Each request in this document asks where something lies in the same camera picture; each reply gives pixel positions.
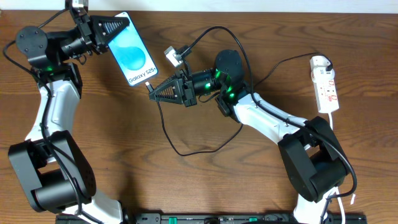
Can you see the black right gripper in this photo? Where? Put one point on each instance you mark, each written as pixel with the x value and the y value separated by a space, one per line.
pixel 189 90

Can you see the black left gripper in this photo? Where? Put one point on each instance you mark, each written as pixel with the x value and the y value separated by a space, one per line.
pixel 88 36

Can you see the blue Galaxy smartphone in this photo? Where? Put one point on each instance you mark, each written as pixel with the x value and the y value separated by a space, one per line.
pixel 132 55

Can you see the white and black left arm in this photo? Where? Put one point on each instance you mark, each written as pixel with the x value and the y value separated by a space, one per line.
pixel 52 170

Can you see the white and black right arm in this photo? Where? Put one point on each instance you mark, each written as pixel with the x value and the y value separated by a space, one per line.
pixel 313 158

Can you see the white USB charger plug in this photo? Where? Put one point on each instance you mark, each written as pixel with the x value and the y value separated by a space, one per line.
pixel 321 61

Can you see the white power strip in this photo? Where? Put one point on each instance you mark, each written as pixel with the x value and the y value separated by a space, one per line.
pixel 325 90

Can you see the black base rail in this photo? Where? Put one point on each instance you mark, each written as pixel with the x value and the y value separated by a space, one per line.
pixel 156 218

